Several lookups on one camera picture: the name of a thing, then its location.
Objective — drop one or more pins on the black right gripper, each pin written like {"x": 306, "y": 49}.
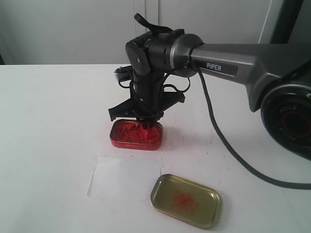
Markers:
{"x": 148, "y": 100}

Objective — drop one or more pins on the red ink pad tin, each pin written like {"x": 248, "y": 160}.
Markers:
{"x": 128, "y": 134}

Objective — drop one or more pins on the red rubber stamp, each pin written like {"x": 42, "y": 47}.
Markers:
{"x": 151, "y": 133}

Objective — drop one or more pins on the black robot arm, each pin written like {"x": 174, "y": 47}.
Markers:
{"x": 277, "y": 78}

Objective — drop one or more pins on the white paper sheet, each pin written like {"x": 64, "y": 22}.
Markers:
{"x": 128, "y": 179}

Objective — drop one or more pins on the gold tin lid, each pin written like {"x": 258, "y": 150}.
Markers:
{"x": 187, "y": 201}

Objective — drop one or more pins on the white cabinet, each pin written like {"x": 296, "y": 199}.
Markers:
{"x": 34, "y": 32}

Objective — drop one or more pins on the dark vertical post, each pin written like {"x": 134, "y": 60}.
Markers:
{"x": 293, "y": 24}

